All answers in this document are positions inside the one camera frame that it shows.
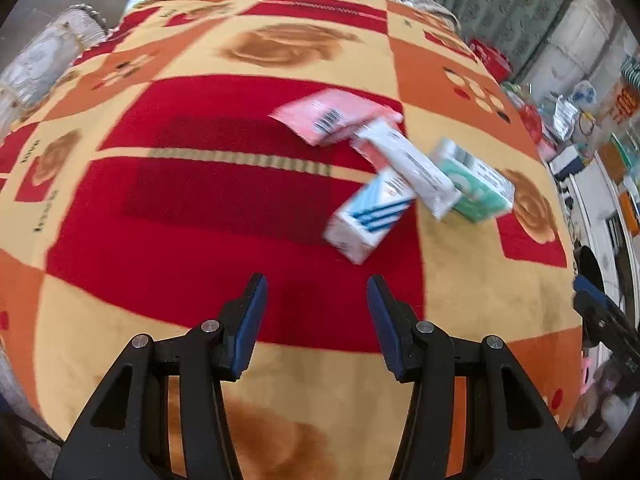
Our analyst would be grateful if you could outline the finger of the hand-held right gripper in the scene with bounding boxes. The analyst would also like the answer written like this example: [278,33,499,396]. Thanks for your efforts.
[572,276,640,368]

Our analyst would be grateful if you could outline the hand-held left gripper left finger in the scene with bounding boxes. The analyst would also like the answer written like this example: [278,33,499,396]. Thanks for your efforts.
[52,273,269,480]

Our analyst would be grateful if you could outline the white blue striped box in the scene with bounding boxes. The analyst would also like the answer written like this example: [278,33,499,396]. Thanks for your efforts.
[322,169,416,265]

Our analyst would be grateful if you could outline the fringed embroidered pillow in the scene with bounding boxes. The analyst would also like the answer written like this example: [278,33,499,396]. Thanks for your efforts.
[0,4,108,133]

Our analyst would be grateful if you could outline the red packet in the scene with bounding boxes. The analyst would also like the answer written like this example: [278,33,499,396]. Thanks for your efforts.
[515,100,557,161]

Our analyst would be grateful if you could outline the long white box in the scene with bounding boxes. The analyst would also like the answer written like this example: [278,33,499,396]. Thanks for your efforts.
[350,116,462,222]

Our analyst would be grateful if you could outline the pink plastic packet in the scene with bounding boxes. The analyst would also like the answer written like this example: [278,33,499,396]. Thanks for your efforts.
[268,88,405,147]

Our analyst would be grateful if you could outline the green patterned curtain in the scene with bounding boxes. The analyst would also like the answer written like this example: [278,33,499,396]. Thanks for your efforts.
[380,0,586,81]

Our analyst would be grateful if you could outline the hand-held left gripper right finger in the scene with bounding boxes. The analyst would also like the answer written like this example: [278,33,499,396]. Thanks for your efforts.
[366,275,583,480]

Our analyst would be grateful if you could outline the green white box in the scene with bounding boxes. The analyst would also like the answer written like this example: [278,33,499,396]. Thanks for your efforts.
[430,137,516,224]

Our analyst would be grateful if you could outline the white cabinet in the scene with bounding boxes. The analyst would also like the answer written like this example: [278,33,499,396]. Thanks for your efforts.
[550,0,632,78]

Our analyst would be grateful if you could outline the printed blanket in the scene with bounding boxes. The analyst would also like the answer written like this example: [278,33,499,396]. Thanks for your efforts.
[0,0,583,480]

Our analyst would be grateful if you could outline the silver plastic bag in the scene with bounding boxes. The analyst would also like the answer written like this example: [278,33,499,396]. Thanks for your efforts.
[551,92,583,142]

